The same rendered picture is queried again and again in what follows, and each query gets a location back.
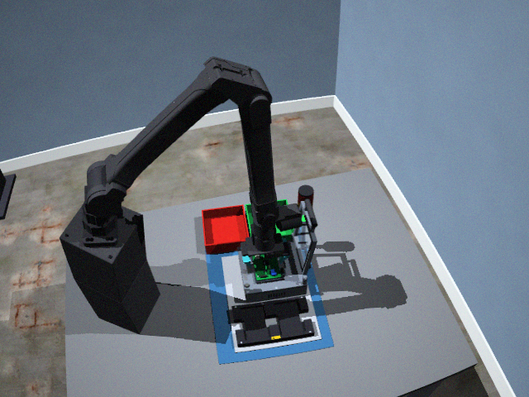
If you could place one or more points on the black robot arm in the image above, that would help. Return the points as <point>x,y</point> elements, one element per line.
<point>109,179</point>

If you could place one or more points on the red bin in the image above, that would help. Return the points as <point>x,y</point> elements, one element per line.
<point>226,225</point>

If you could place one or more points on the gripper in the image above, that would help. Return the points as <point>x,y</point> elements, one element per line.
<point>267,247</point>

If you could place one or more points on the green bin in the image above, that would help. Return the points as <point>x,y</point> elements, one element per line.
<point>286,234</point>

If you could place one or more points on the green circuit board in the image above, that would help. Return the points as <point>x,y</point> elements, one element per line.
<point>266,268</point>

